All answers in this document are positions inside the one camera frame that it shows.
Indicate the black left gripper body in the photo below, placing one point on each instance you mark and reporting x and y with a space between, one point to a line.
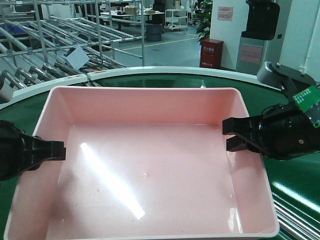
12 146

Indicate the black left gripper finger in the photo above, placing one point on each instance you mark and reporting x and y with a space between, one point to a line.
36 150

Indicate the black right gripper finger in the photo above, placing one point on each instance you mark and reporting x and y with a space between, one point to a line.
241 126
240 143

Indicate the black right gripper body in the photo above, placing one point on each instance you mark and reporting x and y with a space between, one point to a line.
287 133

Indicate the pink plastic bin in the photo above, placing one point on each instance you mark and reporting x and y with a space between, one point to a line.
143 164

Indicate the dark round trash bin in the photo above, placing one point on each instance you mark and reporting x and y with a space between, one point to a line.
153 31

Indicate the green circuit board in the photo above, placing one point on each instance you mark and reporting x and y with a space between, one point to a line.
308 101

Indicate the red fire cabinet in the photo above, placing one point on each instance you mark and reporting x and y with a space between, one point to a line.
211 53

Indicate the white box on rollers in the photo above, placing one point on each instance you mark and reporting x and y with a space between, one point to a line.
76 57

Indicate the metal roller conveyor rack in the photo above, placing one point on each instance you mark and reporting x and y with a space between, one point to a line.
34 34

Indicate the green potted plant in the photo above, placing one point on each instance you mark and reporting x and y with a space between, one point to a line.
203 16

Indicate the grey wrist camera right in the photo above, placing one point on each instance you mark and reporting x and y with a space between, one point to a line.
268 75

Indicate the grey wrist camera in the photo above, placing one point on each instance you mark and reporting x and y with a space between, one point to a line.
268 75
6 92

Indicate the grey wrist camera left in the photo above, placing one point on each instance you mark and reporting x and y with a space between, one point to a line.
6 92

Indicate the white outer conveyor rail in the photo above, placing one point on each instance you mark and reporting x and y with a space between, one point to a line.
39 88

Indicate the white wire shelf cart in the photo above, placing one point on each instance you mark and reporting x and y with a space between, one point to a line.
176 19

